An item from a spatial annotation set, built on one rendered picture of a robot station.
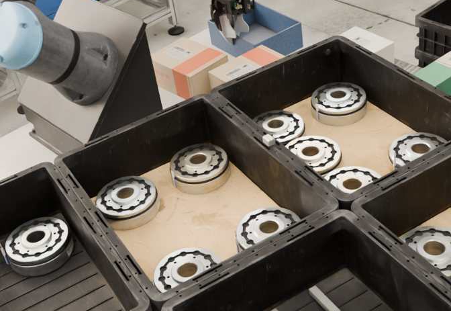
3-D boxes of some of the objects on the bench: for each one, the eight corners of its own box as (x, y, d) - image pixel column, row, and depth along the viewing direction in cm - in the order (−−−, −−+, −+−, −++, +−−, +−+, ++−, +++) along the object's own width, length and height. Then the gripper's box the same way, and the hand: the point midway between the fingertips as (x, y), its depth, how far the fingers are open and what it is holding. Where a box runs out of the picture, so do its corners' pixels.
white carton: (331, 113, 162) (329, 78, 157) (294, 93, 170) (291, 60, 165) (394, 76, 171) (394, 41, 165) (356, 59, 179) (355, 25, 174)
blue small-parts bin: (211, 43, 195) (207, 20, 191) (255, 23, 201) (252, -1, 197) (257, 70, 181) (254, 45, 177) (303, 46, 187) (301, 21, 183)
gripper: (221, -23, 166) (233, 59, 179) (254, -37, 170) (264, 44, 183) (200, -32, 173) (213, 48, 185) (231, -46, 176) (243, 33, 189)
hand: (231, 37), depth 185 cm, fingers closed
